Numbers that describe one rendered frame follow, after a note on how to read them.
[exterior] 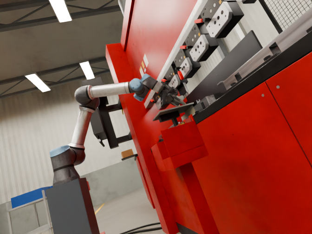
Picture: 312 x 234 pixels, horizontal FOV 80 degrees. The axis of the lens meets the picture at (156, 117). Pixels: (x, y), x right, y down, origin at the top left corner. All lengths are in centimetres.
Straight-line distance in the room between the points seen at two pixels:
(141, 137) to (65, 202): 113
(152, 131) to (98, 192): 655
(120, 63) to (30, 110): 773
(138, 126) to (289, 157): 163
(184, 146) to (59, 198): 78
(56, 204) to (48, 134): 803
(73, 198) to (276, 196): 97
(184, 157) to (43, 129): 881
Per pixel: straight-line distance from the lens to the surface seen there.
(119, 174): 834
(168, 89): 135
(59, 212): 123
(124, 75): 236
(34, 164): 923
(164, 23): 148
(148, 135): 211
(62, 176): 124
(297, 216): 86
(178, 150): 73
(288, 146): 74
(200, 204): 83
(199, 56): 114
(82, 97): 130
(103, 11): 584
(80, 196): 120
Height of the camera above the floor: 70
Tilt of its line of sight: 13 degrees up
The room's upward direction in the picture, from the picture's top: 20 degrees counter-clockwise
